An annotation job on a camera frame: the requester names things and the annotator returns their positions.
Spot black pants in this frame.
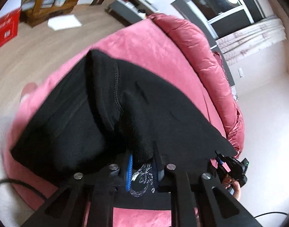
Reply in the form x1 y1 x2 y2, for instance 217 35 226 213
11 50 236 187

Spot right hand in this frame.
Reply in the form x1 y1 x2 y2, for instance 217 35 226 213
222 174 241 201

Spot pink folded duvet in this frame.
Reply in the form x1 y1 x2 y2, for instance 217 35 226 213
149 13 245 158

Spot white floral curtain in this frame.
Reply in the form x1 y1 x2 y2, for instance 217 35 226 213
216 15 286 66

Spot window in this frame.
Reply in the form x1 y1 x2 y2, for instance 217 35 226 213
187 0 273 40

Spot grey headboard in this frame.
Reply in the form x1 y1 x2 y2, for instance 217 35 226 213
171 0 235 87

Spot white paper sheet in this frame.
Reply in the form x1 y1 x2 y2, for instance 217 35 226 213
47 14 82 31

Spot white bedside cabinet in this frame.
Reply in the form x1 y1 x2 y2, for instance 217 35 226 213
109 0 183 24

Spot red cardboard box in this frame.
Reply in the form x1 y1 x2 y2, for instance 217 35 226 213
0 0 22 48

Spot black cable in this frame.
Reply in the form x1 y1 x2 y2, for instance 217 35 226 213
0 178 48 201

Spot wall socket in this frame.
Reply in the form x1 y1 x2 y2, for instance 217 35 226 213
237 68 244 78

